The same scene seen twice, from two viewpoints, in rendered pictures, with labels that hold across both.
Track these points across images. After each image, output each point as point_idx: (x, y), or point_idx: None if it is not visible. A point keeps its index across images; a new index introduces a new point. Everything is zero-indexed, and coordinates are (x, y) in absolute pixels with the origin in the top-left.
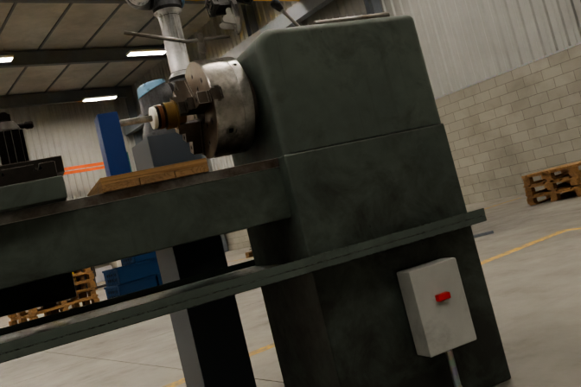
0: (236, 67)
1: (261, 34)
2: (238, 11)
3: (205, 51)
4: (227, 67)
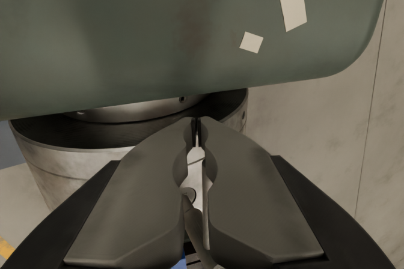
0: (246, 111)
1: (353, 62)
2: (302, 182)
3: (199, 209)
4: (244, 130)
